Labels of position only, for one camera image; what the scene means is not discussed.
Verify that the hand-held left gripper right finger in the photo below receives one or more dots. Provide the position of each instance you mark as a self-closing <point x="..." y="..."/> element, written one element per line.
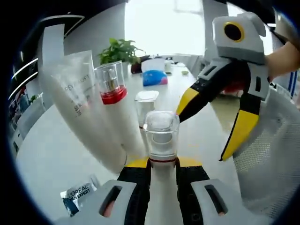
<point x="194" y="192"/>

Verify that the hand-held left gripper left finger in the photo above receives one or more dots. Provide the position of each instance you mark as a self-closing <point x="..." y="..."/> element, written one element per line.
<point x="126" y="197"/>

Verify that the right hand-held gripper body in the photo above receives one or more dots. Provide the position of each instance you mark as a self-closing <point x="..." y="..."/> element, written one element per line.
<point x="243" y="42"/>

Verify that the white skincare bottle clear cap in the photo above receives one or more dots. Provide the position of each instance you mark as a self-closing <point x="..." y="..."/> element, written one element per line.
<point x="161" y="164"/>
<point x="146" y="105"/>

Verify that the green black skincare mask pack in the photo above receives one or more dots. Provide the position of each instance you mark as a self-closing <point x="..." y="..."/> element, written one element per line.
<point x="77" y="197"/>

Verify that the red collar skincare pump bottle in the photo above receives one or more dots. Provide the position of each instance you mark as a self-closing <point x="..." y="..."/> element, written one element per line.
<point x="117" y="105"/>

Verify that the tall white skincare tube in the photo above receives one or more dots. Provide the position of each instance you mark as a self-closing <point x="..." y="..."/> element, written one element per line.
<point x="84" y="112"/>

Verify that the person's right hand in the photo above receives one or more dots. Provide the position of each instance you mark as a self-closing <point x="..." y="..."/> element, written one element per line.
<point x="281" y="61"/>

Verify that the white mesh chair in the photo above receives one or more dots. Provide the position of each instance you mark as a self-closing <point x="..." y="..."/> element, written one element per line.
<point x="269" y="152"/>

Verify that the white cup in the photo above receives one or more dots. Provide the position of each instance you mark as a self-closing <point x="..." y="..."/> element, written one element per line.
<point x="167" y="66"/>

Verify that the blue tissue pack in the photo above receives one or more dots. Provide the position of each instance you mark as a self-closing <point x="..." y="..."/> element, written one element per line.
<point x="154" y="78"/>

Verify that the green potted plant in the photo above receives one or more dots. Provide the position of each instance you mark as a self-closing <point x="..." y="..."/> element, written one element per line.
<point x="119" y="51"/>

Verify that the long ceiling light strip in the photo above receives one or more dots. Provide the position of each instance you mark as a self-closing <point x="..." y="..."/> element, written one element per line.
<point x="24" y="66"/>

